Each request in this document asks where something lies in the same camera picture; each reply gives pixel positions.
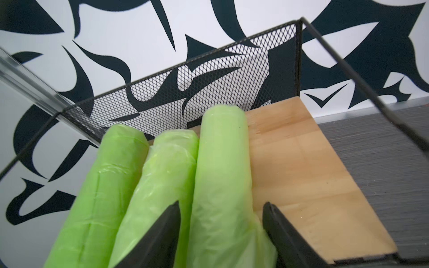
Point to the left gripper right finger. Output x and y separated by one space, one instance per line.
293 250

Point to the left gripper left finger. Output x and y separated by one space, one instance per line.
158 247

